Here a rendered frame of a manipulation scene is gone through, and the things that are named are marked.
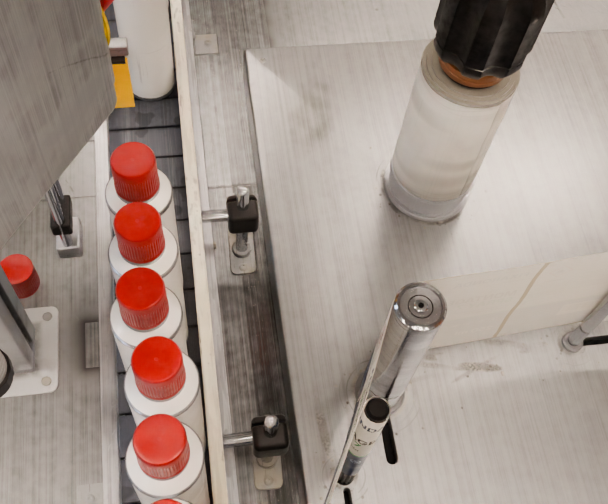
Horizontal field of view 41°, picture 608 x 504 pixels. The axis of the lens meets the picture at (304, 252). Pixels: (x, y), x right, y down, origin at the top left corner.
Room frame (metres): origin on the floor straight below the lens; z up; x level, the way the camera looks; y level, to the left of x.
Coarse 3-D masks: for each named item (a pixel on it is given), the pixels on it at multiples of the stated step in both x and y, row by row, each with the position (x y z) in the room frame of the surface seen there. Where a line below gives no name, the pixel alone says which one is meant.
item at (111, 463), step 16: (96, 144) 0.42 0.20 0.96; (96, 160) 0.40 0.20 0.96; (96, 176) 0.38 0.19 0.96; (96, 192) 0.37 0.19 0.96; (96, 208) 0.35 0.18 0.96; (96, 224) 0.34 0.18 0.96; (112, 272) 0.30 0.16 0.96; (112, 288) 0.28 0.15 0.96; (112, 336) 0.24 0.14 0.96; (112, 352) 0.22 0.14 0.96; (112, 368) 0.21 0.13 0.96; (112, 384) 0.20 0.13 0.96; (112, 400) 0.19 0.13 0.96; (112, 416) 0.17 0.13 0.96; (112, 432) 0.16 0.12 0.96; (112, 448) 0.15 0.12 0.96; (112, 464) 0.14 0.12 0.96; (112, 480) 0.13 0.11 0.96; (112, 496) 0.11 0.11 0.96
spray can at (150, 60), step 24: (120, 0) 0.54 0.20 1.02; (144, 0) 0.54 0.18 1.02; (120, 24) 0.54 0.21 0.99; (144, 24) 0.54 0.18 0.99; (168, 24) 0.56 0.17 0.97; (144, 48) 0.54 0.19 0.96; (168, 48) 0.56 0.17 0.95; (144, 72) 0.54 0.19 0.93; (168, 72) 0.55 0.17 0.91; (144, 96) 0.54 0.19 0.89
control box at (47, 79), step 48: (0, 0) 0.18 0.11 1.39; (48, 0) 0.20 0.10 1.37; (96, 0) 0.22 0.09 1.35; (0, 48) 0.17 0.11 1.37; (48, 48) 0.19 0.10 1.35; (96, 48) 0.21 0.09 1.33; (0, 96) 0.17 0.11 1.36; (48, 96) 0.19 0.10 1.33; (96, 96) 0.21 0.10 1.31; (0, 144) 0.16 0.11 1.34; (48, 144) 0.18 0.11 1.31; (0, 192) 0.15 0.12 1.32; (0, 240) 0.14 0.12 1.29
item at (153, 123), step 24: (168, 0) 0.69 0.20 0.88; (168, 96) 0.55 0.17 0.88; (120, 120) 0.51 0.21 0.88; (144, 120) 0.51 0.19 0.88; (168, 120) 0.52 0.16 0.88; (120, 144) 0.48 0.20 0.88; (168, 144) 0.49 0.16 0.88; (168, 168) 0.46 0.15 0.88; (192, 264) 0.35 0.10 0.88; (192, 288) 0.33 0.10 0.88; (192, 312) 0.30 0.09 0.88; (192, 336) 0.28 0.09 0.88; (120, 360) 0.25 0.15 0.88; (120, 384) 0.23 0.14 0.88; (120, 408) 0.20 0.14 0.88; (120, 432) 0.18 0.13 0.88; (120, 456) 0.16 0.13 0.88
